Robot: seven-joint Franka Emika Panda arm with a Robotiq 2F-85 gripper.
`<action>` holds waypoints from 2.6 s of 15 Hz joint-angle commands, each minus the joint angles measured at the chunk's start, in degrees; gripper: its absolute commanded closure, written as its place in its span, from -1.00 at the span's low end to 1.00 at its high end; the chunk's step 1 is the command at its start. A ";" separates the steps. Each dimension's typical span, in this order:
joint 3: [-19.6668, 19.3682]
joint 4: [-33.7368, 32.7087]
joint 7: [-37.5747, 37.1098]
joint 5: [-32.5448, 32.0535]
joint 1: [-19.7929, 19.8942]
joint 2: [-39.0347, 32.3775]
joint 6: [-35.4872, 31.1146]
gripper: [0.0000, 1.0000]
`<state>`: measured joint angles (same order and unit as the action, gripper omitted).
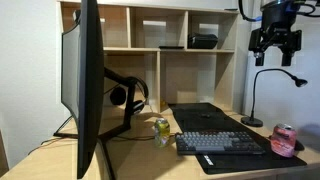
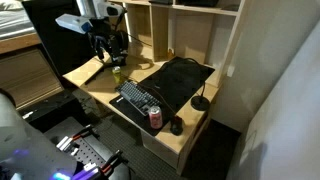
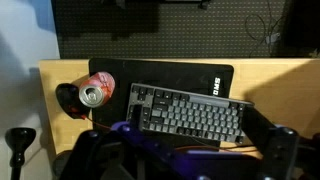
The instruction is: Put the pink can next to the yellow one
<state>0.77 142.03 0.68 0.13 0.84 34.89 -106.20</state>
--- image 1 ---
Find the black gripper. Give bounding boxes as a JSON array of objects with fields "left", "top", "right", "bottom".
[{"left": 248, "top": 1, "right": 303, "bottom": 67}]

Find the pink dented soda can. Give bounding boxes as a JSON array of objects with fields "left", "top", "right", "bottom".
[{"left": 270, "top": 123, "right": 298, "bottom": 158}]

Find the yellow soda can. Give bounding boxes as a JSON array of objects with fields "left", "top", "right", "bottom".
[{"left": 153, "top": 117, "right": 171, "bottom": 149}]

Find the black gooseneck desk lamp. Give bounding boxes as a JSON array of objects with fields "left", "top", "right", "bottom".
[{"left": 240, "top": 68, "right": 309, "bottom": 128}]

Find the black box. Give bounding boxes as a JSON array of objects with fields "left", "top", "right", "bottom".
[{"left": 187, "top": 32, "right": 219, "bottom": 50}]

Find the black desk mat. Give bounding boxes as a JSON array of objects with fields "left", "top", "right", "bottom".
[{"left": 168, "top": 102, "right": 308, "bottom": 175}]

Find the grey and black keyboard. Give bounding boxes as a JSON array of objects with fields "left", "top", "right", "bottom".
[{"left": 174, "top": 130, "right": 267, "bottom": 156}]

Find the flat black device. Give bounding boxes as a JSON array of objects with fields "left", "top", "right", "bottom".
[{"left": 158, "top": 45, "right": 185, "bottom": 50}]

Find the light wooden shelf unit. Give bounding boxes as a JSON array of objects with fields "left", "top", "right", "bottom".
[{"left": 56, "top": 0, "right": 241, "bottom": 114}]

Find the black over-ear headphones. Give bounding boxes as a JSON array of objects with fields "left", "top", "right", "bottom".
[{"left": 109, "top": 75, "right": 150, "bottom": 116}]

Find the light wooden desk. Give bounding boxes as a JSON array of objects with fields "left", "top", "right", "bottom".
[{"left": 0, "top": 106, "right": 320, "bottom": 180}]

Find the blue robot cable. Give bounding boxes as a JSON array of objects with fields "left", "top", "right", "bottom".
[{"left": 238, "top": 0, "right": 264, "bottom": 23}]

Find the thin keyboard cable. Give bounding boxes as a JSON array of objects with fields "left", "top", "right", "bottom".
[{"left": 116, "top": 132, "right": 177, "bottom": 142}]

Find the black monitor cable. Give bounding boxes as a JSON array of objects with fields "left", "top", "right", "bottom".
[{"left": 28, "top": 114, "right": 79, "bottom": 156}]

